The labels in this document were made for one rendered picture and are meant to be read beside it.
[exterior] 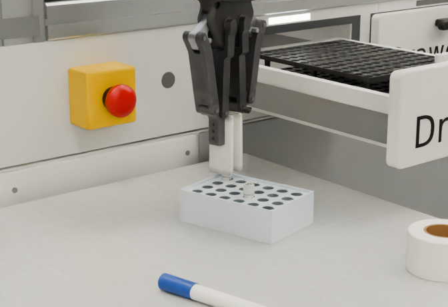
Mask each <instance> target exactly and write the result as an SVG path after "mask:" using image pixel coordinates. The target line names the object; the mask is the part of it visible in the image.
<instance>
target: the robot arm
mask: <svg viewBox="0 0 448 307"><path fill-rule="evenodd" d="M198 1H199V2H200V10H199V14H198V17H197V22H198V25H197V26H196V27H195V28H194V30H192V31H184V33H183V41H184V44H185V46H186V48H187V50H188V55H189V64H190V70H191V79H192V84H193V94H194V99H195V109H196V111H197V113H201V114H202V115H207V116H208V117H209V171H210V172H215V173H218V174H224V175H227V176H231V175H232V174H233V170H234V171H237V172H240V171H242V170H243V113H250V112H251V108H252V107H247V105H248V104H253V103H254V101H255V93H256V87H257V76H258V70H259V60H260V53H261V43H262V39H263V35H264V32H265V29H266V26H267V23H266V20H262V19H257V18H256V17H254V16H253V7H252V3H251V2H252V1H254V0H198ZM246 91H247V92H246Z"/></svg>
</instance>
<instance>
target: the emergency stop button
mask: <svg viewBox="0 0 448 307"><path fill-rule="evenodd" d="M136 101H137V98H136V94H135V91H134V90H133V89H132V88H131V87H130V86H128V85H123V84H119V85H115V86H114V87H112V88H111V89H110V90H109V92H108V93H107V96H106V98H105V105H106V108H107V110H108V112H109V113H110V114H111V115H113V116H114V117H118V118H123V117H126V116H128V115H130V114H131V113H132V112H133V110H134V108H135V105H136Z"/></svg>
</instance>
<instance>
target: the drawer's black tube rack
mask: <svg viewBox="0 0 448 307"><path fill-rule="evenodd" d="M260 59H263V60H265V66H267V67H270V62H271V61H272V62H276V63H281V64H285V65H291V66H293V67H285V68H281V70H285V71H290V72H294V73H299V74H302V75H308V76H311V77H317V78H320V79H326V80H329V81H335V82H338V83H343V84H347V85H352V86H356V87H361V88H364V89H370V90H373V91H379V92H382V93H388V94H389V83H390V79H388V80H384V81H377V82H373V83H367V82H364V81H359V75H369V74H370V73H378V72H381V71H388V70H393V69H400V68H403V67H409V68H410V66H415V65H422V64H426V63H433V62H435V56H432V55H425V54H421V53H414V52H409V51H402V50H398V49H391V48H387V47H380V46H376V45H369V44H364V43H358V42H353V41H346V40H342V39H340V40H335V41H326V42H321V43H312V44H307V45H299V46H294V47H285V48H280V49H272V50H266V51H261V53H260Z"/></svg>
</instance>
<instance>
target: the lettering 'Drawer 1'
mask: <svg viewBox="0 0 448 307"><path fill-rule="evenodd" d="M422 119H429V120H430V122H431V134H430V137H429V139H428V140H427V141H426V142H424V143H421V144H419V130H420V120H422ZM445 121H448V117H446V118H444V119H439V141H438V143H440V142H441V135H442V126H443V123H444V122H445ZM434 129H435V123H434V120H433V117H431V116H429V115H423V116H420V117H417V131H416V143H415V148H419V147H424V146H425V145H428V144H429V143H430V142H431V140H432V138H433V134H434Z"/></svg>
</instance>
